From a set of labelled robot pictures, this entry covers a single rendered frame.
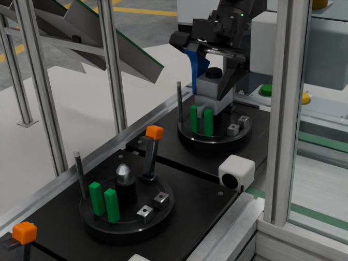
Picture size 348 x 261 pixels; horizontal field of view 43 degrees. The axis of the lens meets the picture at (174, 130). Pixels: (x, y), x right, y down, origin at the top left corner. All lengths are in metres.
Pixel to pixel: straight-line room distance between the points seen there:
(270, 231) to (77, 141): 0.56
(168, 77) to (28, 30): 0.69
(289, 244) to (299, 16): 0.33
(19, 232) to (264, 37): 0.36
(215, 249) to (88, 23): 0.46
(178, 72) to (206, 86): 0.60
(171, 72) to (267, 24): 0.84
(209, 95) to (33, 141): 0.49
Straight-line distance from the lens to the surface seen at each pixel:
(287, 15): 0.51
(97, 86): 1.32
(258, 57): 0.57
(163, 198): 0.63
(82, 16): 0.84
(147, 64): 0.96
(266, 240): 0.68
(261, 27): 0.56
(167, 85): 1.29
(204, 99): 0.77
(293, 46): 0.52
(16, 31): 1.05
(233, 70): 0.75
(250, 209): 0.68
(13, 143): 1.11
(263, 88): 1.00
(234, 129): 0.78
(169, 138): 0.82
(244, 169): 0.71
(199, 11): 4.15
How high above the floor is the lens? 1.41
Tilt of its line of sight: 31 degrees down
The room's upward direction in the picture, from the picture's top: 4 degrees counter-clockwise
